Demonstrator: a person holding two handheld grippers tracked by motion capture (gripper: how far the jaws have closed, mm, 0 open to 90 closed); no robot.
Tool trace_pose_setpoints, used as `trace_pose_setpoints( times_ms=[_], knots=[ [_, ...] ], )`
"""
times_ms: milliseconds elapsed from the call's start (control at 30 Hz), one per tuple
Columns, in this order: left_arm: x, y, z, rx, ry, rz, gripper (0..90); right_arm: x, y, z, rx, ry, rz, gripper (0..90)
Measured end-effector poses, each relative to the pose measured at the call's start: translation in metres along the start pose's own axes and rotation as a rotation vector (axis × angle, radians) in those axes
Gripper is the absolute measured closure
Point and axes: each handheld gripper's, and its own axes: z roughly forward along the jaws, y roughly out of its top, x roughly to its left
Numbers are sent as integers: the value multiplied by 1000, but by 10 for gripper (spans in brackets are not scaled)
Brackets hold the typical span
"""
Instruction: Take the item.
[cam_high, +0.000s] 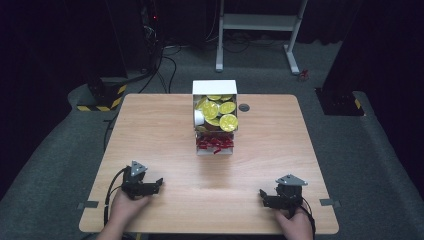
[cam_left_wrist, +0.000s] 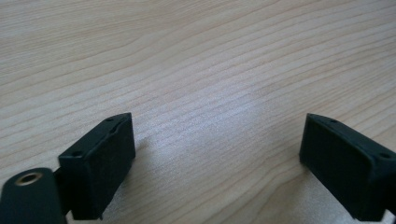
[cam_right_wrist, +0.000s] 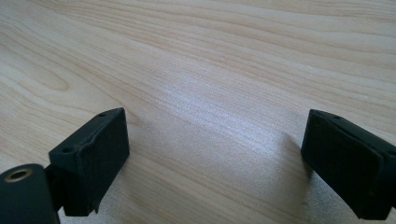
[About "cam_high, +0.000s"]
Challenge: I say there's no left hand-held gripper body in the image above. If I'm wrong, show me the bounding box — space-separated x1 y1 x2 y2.
120 160 158 201

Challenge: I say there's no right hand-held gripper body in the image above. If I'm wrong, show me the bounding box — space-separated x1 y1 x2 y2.
266 173 309 212

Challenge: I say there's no person's left hand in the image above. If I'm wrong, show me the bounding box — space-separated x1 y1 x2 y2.
108 189 153 232

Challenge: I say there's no person's right hand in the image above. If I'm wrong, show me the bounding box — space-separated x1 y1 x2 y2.
274 205 315 238

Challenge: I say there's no grey tape strip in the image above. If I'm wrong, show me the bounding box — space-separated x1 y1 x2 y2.
76 200 100 211
318 198 342 208

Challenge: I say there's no pile of red packets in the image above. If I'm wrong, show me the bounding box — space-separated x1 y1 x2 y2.
195 134 235 155

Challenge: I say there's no pile of yellow lidded cups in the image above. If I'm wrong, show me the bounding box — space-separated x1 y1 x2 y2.
193 94 240 133

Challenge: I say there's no black stand with striped base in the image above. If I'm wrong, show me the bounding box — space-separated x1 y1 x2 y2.
76 75 129 113

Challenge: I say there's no black stand base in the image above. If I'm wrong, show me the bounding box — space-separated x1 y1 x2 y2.
314 87 365 117

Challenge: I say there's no white dispenser box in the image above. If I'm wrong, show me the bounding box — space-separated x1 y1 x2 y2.
191 79 239 156

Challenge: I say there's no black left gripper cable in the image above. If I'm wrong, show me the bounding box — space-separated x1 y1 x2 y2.
103 167 128 228

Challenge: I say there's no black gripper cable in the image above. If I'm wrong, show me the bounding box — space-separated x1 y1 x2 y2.
103 167 128 228
299 196 317 238

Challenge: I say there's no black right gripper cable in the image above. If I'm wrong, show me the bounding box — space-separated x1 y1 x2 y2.
299 196 317 238

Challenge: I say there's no black floor cable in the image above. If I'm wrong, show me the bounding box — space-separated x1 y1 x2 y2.
138 46 178 95

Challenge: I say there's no white metal stand frame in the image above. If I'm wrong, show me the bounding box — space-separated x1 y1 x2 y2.
215 0 310 76

